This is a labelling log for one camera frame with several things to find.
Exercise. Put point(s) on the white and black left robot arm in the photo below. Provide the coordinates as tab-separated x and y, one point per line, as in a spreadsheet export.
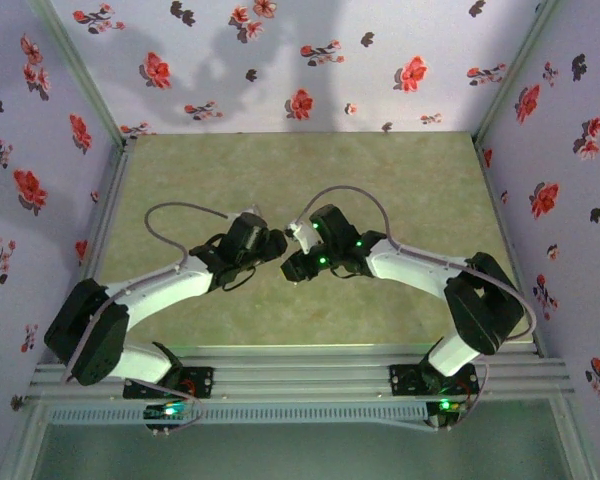
170	290

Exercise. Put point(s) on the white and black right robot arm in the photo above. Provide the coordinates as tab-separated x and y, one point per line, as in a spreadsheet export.
420	272

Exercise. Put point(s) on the black controller board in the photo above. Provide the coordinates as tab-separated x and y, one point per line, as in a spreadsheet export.
447	407
165	412

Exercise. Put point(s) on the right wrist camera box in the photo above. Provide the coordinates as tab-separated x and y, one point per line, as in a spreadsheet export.
302	239

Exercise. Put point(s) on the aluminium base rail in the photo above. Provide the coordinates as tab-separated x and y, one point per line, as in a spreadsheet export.
300	380

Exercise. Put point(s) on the aluminium side rail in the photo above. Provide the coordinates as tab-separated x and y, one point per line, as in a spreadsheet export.
120	175
486	175

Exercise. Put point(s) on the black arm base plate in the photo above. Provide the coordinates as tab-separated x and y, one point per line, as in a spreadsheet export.
200	382
405	380

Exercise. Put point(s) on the aluminium corner post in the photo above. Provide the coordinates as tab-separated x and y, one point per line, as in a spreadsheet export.
83	75
513	75

